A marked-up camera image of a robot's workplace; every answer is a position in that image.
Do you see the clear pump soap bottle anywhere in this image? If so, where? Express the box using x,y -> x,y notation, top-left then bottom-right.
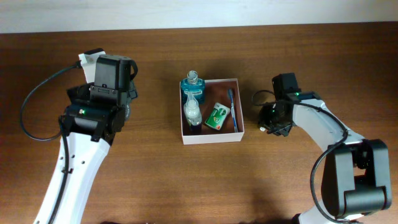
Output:
183,92 -> 202,134

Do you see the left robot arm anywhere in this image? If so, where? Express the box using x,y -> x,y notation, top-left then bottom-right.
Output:
34,52 -> 138,223

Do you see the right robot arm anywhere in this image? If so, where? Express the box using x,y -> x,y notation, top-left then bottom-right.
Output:
258,73 -> 392,224

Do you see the green soap bar pack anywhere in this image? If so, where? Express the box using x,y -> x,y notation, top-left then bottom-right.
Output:
205,103 -> 231,131

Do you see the light blue toothbrush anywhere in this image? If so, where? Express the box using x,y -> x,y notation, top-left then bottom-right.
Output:
228,88 -> 239,133

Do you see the blue mouthwash bottle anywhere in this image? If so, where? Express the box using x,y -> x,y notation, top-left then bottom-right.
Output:
180,70 -> 205,104

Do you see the white cardboard box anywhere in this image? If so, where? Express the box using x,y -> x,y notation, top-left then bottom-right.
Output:
180,78 -> 245,145

